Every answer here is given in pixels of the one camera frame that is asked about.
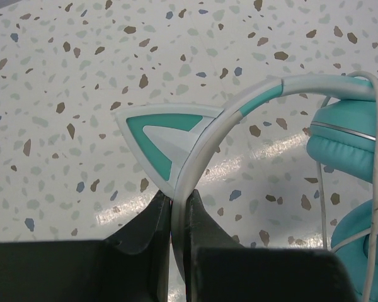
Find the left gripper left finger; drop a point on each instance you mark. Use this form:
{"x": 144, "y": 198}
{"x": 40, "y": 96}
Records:
{"x": 130, "y": 265}

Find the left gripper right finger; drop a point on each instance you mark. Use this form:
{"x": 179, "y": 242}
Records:
{"x": 218, "y": 268}

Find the teal white cat-ear headphones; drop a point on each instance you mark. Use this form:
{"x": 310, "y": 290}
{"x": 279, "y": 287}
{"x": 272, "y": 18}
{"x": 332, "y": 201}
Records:
{"x": 174, "y": 143}

